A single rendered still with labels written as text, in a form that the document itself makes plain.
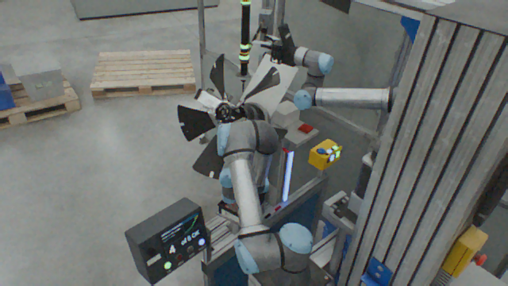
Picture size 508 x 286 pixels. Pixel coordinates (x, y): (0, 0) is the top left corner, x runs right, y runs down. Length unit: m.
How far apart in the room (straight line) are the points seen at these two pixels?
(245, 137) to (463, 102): 0.71
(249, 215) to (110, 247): 1.84
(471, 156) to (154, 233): 0.96
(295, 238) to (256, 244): 0.13
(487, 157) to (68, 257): 2.67
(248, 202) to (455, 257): 0.64
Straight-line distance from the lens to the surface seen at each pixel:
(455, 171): 0.99
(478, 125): 0.93
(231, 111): 1.94
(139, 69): 5.01
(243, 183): 1.30
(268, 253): 1.28
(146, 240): 1.33
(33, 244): 3.21
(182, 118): 2.19
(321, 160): 1.98
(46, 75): 4.46
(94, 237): 3.08
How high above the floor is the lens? 2.27
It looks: 37 degrees down
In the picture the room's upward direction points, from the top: 3 degrees clockwise
